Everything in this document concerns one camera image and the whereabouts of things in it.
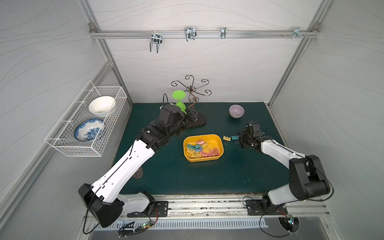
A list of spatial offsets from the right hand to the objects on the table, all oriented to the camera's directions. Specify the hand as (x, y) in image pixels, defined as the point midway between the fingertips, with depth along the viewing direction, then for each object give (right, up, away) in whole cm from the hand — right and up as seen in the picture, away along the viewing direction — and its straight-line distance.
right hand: (237, 133), depth 93 cm
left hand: (-27, +10, -25) cm, 38 cm away
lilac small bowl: (+5, +15, +20) cm, 26 cm away
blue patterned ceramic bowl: (-74, +4, -28) cm, 80 cm away
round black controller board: (+20, -41, -22) cm, 51 cm away
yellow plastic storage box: (-22, -10, +3) cm, 24 cm away
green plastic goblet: (-35, +23, -12) cm, 44 cm away
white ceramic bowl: (-75, +16, -20) cm, 79 cm away
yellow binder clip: (-6, -4, +6) cm, 9 cm away
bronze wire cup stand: (-29, +23, -3) cm, 37 cm away
